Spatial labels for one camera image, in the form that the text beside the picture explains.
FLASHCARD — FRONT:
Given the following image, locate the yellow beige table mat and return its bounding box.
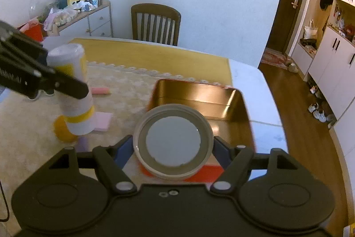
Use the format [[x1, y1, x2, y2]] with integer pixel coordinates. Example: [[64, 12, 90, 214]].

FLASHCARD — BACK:
[[1, 48, 232, 200]]

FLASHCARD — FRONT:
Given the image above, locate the red patterned doormat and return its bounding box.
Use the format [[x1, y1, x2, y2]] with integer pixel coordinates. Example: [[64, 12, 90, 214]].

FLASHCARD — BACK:
[[260, 48, 288, 70]]

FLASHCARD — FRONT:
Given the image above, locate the brown wooden chair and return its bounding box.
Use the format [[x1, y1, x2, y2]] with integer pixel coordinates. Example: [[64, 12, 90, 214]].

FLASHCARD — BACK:
[[131, 3, 181, 46]]

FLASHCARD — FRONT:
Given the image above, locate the white sneakers pair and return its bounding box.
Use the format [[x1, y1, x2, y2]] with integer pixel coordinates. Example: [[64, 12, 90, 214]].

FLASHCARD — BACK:
[[308, 103, 336, 128]]

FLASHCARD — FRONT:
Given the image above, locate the dark wooden door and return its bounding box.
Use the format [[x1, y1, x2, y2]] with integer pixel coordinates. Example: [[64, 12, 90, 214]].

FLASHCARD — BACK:
[[266, 0, 302, 53]]

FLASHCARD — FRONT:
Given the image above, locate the pink sticky note pad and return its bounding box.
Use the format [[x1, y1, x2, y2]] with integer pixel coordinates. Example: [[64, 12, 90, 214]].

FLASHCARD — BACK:
[[94, 112, 113, 132]]

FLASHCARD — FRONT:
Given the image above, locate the round tin lid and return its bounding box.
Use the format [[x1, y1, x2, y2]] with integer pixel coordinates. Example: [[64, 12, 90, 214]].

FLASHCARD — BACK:
[[133, 104, 214, 180]]

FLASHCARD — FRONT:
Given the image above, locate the white tote bag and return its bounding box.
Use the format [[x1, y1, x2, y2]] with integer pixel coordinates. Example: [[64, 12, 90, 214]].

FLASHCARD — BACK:
[[303, 19, 318, 40]]

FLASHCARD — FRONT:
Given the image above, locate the pink highlighter pen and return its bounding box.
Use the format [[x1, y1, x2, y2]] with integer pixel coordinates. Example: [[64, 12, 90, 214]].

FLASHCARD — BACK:
[[91, 87, 111, 95]]

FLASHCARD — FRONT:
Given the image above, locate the red metal tin box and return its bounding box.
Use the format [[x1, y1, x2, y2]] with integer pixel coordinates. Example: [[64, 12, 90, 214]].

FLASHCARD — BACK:
[[133, 79, 255, 183]]

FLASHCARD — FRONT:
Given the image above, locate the red storage box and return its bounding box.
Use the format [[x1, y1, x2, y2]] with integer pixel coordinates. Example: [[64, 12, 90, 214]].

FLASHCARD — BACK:
[[18, 17, 43, 42]]

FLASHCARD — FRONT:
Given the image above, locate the orange fruit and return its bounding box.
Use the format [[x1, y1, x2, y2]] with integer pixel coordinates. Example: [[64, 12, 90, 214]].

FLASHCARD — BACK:
[[53, 116, 78, 143]]

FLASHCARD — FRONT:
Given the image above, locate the white yellow cylindrical bottle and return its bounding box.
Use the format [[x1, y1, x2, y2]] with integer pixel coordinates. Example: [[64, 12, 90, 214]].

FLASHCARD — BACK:
[[47, 43, 96, 136]]

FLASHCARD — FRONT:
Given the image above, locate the teal yellow tissue box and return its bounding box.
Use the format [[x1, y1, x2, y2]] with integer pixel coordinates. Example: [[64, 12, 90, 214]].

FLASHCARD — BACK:
[[57, 0, 85, 9]]

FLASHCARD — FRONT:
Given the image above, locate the plastic bag with food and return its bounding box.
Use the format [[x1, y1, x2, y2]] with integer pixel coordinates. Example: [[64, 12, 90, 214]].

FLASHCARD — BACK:
[[43, 7, 78, 31]]

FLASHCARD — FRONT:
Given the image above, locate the white wall cabinet unit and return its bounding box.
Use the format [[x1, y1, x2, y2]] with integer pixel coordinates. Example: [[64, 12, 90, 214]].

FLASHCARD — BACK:
[[288, 0, 355, 129]]

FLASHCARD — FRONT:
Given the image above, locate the white drawer sideboard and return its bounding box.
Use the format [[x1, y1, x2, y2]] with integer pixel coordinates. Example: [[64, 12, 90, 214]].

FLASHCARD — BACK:
[[47, 0, 113, 38]]

